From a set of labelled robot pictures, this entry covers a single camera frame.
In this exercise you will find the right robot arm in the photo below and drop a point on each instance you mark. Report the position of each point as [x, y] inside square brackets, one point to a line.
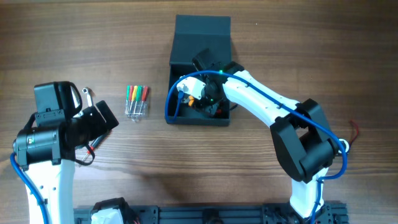
[304, 144]

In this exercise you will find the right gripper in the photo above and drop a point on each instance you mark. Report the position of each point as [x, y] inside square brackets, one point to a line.
[203, 101]

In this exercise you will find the clear screwdriver set case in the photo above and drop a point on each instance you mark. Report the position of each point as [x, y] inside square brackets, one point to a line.
[136, 103]

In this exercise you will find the orange black pliers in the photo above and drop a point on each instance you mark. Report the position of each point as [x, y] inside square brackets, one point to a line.
[189, 100]

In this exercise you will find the dark green open box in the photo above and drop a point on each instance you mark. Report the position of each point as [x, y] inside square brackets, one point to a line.
[200, 43]

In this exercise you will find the black red screwdriver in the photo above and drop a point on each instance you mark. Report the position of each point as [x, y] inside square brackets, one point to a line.
[95, 144]

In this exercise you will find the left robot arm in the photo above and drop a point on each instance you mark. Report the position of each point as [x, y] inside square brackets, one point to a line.
[44, 150]

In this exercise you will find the silver combination wrench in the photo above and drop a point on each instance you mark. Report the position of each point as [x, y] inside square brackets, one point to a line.
[89, 97]

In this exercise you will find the black white tape measure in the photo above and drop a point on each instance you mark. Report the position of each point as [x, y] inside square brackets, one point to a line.
[345, 144]

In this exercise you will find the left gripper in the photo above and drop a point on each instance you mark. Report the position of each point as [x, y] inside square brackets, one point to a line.
[101, 115]

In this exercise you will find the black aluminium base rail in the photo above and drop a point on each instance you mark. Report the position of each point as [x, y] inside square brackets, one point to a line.
[330, 213]

